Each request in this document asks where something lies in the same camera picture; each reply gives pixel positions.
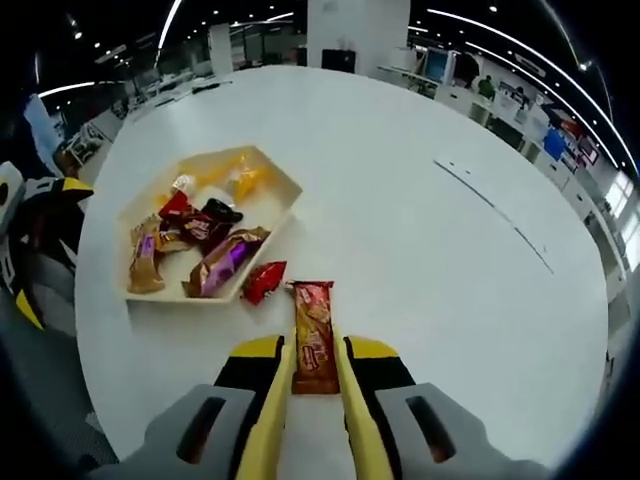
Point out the small desk monitor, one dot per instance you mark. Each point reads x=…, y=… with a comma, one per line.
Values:
x=442, y=66

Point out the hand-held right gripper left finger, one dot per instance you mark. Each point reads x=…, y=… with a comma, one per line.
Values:
x=195, y=430

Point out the small yellow white food candy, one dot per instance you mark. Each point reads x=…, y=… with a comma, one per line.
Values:
x=185, y=182

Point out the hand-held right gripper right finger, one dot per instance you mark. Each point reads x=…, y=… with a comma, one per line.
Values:
x=430, y=425

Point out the blue box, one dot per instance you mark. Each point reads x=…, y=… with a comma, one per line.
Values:
x=554, y=145

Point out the gold purple biscuit food packet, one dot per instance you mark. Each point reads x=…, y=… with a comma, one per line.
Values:
x=225, y=260
x=145, y=260

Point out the beige hexagonal container tray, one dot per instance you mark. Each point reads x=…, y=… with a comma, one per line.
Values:
x=272, y=212

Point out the dark red food bar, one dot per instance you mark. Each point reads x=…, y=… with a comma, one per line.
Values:
x=312, y=340
x=197, y=227

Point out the shiny red food packet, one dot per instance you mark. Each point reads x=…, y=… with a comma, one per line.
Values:
x=265, y=282

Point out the black food packet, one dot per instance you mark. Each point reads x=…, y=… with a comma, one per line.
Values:
x=222, y=211

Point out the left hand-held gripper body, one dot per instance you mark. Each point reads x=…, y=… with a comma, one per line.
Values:
x=12, y=195

